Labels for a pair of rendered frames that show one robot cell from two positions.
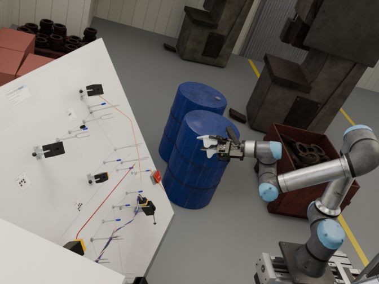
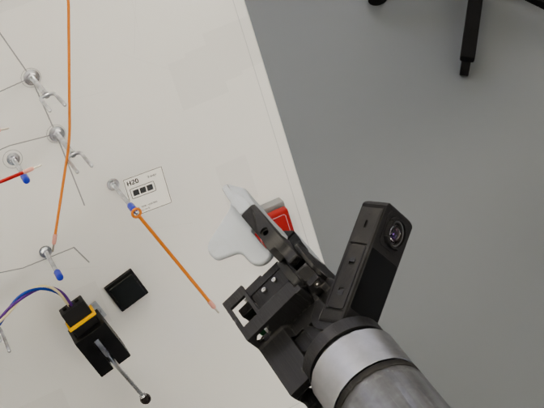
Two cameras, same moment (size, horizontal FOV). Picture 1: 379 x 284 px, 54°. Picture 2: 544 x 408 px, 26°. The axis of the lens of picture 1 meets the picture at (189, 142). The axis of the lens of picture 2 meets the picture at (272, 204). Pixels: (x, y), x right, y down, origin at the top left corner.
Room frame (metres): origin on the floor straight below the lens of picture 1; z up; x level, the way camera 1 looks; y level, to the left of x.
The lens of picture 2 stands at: (1.15, -0.50, 2.39)
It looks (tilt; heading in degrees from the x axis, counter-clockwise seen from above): 60 degrees down; 58
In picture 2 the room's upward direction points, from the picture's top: straight up
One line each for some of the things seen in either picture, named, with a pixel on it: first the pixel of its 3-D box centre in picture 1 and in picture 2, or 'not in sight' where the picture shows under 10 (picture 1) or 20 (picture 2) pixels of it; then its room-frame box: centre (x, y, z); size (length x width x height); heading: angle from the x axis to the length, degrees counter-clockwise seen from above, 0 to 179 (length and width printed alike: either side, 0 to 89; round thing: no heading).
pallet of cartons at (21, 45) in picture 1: (25, 70); not in sight; (3.58, 1.99, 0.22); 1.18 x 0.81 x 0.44; 17
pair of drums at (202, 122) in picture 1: (194, 141); not in sight; (3.13, -0.05, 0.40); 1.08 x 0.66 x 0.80; 5
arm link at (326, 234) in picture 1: (326, 238); not in sight; (1.27, -0.70, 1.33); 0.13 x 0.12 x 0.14; 2
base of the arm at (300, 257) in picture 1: (313, 256); not in sight; (1.26, -0.70, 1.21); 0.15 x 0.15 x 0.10
